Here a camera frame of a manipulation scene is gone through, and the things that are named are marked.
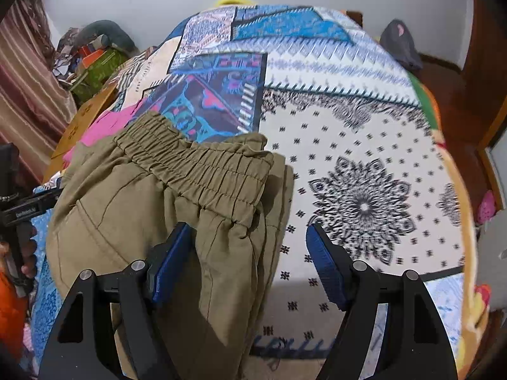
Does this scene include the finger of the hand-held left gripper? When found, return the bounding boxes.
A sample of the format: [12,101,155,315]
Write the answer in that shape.
[35,191,63,213]

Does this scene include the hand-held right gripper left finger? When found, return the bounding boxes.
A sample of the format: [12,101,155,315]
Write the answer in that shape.
[37,222,195,380]

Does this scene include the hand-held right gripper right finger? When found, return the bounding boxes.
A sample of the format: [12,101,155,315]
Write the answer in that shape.
[306,222,460,380]

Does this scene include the olive green pants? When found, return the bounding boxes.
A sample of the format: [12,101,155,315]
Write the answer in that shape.
[45,111,294,380]

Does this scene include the person's left hand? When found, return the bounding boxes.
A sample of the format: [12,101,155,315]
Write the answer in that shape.
[20,225,39,282]

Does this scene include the pink cloth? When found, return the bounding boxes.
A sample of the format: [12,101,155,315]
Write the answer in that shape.
[63,99,149,167]

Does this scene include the brown striped curtain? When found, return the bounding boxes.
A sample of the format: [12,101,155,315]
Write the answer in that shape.
[0,0,78,167]

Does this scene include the patchwork printed blanket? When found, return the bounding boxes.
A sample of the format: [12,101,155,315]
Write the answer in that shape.
[29,4,490,380]

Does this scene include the pile of paper clutter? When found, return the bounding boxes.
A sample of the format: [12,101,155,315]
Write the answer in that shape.
[53,28,92,85]

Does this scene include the orange box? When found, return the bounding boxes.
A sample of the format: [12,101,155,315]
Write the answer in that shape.
[81,45,110,69]

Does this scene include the pink plastic toy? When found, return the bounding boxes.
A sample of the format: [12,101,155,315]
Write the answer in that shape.
[475,190,497,226]

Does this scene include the wooden wardrobe with white doors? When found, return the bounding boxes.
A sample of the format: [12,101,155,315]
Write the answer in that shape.
[474,87,507,211]

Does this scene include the grey backpack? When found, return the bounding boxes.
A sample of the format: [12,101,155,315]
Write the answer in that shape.
[379,19,424,73]

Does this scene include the brown wooden door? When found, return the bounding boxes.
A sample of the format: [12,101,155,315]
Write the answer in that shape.
[463,0,507,92]

